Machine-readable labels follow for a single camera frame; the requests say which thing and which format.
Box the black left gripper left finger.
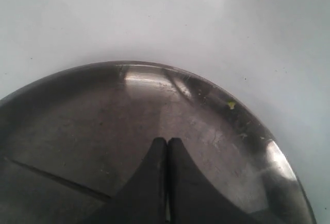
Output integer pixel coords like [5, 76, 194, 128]
[82, 137, 167, 223]

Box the round stainless steel plate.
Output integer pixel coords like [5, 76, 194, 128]
[1, 62, 316, 223]

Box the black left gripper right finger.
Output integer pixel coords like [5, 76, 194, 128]
[167, 138, 258, 223]

